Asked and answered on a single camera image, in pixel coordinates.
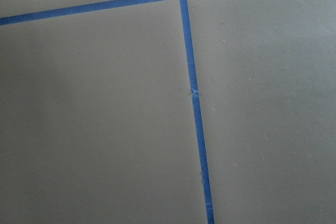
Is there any long blue tape strip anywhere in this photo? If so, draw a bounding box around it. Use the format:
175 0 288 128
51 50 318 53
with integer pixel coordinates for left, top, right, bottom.
180 0 215 223

